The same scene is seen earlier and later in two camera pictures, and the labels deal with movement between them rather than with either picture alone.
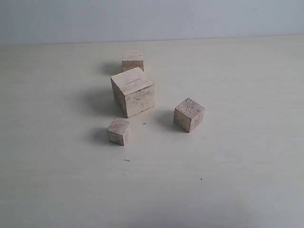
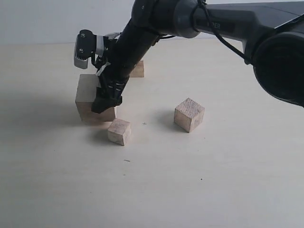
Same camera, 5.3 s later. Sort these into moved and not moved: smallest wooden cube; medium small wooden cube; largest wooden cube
Moved: largest wooden cube
Not moved: medium small wooden cube; smallest wooden cube
